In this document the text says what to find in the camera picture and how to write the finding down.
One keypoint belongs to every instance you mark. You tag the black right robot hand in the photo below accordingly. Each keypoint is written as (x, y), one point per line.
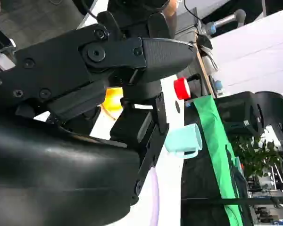
(49, 153)

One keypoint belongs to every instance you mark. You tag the pale green mug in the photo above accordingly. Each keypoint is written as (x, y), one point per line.
(184, 140)

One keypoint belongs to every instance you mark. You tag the orange toy bread roll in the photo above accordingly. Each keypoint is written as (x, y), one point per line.
(113, 100)

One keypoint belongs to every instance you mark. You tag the lilac plate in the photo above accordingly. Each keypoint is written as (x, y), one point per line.
(153, 200)

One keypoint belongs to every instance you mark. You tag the red tape roll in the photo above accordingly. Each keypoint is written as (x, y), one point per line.
(180, 87)

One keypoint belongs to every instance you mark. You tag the black cabinet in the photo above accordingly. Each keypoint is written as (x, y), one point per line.
(198, 179)

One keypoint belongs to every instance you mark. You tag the green cloth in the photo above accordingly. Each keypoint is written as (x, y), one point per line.
(210, 131)

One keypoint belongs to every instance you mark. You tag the wooden strip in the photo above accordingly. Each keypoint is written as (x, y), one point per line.
(204, 70)

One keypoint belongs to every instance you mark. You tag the person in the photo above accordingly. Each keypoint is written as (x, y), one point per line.
(171, 8)

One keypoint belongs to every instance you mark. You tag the black machine housing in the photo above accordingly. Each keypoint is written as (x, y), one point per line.
(235, 110)

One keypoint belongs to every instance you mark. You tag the green potted plant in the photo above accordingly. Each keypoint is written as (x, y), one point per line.
(257, 155)

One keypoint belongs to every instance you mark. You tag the black chair shell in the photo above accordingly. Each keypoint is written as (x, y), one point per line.
(273, 106)

